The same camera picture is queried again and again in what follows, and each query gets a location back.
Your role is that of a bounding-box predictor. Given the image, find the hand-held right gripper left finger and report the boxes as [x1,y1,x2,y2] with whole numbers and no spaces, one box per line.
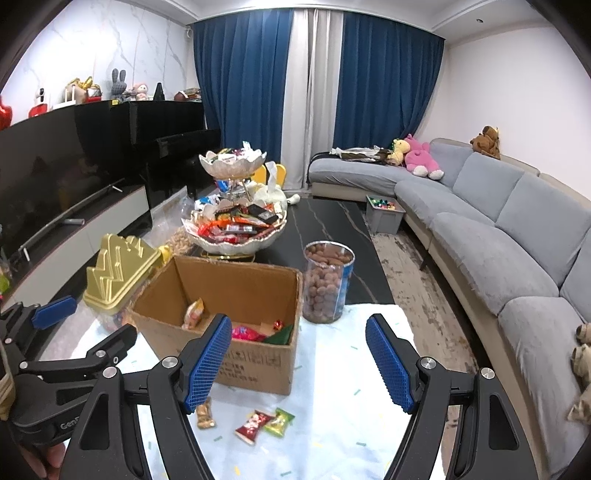
[62,314,233,480]

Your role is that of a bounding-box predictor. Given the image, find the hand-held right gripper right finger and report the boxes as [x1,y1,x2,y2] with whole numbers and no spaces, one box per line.
[365,314,539,480]

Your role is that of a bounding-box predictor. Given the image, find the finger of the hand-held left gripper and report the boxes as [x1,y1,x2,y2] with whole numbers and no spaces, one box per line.
[18,325,138,381]
[0,296,78,365]

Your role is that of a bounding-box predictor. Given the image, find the brown gold snack packet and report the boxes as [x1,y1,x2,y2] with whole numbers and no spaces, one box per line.
[195,397,217,430]

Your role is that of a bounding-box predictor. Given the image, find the pink snack packet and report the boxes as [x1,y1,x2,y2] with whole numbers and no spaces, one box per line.
[231,324,269,342]

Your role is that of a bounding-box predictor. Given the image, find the brown cardboard box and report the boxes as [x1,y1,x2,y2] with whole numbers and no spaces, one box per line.
[124,255,303,396]

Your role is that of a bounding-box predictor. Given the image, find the yellow snack bag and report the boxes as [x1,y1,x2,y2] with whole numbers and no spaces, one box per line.
[181,298,205,330]

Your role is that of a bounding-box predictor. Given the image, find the red candy packet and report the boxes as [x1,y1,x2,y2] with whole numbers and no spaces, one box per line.
[235,410,275,445]

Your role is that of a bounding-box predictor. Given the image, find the dark green snack packet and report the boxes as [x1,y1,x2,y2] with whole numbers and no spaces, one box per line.
[264,324,295,346]

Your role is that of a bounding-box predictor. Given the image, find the green candy packet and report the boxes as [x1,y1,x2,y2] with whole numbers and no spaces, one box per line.
[263,408,295,438]

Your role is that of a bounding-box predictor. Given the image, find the person's left hand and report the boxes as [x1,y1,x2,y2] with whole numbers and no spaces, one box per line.
[18,440,65,478]

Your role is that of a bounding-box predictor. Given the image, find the light blue sprinkle cloth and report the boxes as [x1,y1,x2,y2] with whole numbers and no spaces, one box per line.
[88,302,419,480]

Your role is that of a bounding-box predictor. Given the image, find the gold lid candy container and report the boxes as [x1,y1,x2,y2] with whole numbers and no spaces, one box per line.
[83,233,163,330]

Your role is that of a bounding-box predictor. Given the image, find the grey patterned rug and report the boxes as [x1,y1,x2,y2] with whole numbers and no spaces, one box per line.
[369,226,490,384]

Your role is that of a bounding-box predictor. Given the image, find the clear jar of brown nuts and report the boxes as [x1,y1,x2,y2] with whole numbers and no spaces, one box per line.
[301,241,355,324]

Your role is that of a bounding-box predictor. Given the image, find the white two-tier shell stand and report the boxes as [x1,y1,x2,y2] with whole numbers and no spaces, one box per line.
[181,141,289,259]

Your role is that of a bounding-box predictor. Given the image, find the clear bag of peanuts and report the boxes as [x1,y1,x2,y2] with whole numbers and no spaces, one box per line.
[164,228,197,257]

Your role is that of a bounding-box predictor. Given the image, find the black flat television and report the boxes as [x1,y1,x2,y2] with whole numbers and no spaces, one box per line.
[0,106,132,259]

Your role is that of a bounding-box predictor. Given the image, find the grey corner sofa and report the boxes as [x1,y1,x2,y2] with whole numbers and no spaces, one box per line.
[307,137,591,476]

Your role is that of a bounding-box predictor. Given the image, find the pile of assorted snack packets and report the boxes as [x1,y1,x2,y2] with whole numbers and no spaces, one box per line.
[203,142,264,164]
[187,196,287,245]

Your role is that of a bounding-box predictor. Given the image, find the grey storage bin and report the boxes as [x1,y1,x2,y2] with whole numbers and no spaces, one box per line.
[365,195,407,235]

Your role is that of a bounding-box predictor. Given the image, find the white swan plush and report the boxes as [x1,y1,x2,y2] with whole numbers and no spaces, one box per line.
[254,162,302,213]

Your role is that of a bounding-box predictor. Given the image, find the beige plush on sofa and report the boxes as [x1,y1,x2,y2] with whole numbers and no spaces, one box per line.
[567,322,591,423]

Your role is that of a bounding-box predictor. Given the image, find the yellow chair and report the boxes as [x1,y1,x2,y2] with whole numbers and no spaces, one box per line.
[253,161,287,188]

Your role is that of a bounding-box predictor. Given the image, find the pink plush toy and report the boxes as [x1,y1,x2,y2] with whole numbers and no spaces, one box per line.
[403,134,445,180]

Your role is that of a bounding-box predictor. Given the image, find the crumpled clothes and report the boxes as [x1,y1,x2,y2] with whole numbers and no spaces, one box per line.
[330,145,393,163]

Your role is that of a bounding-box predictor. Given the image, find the yellow plush toy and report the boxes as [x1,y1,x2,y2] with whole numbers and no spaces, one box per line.
[387,138,411,167]

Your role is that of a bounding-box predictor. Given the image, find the black upright piano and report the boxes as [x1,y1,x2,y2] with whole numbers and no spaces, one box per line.
[111,99,222,208]

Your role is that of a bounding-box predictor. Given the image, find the grey rabbit plush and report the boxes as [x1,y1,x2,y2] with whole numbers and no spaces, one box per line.
[111,68,130,100]

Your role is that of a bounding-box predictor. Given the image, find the brown plush toy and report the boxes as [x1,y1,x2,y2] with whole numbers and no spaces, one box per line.
[470,126,502,160]

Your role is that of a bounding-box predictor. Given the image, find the blue curtain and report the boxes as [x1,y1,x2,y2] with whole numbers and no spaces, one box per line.
[332,11,445,155]
[191,10,295,164]

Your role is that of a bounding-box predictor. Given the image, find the white sheer curtain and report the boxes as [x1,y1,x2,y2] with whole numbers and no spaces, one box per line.
[281,9,345,190]

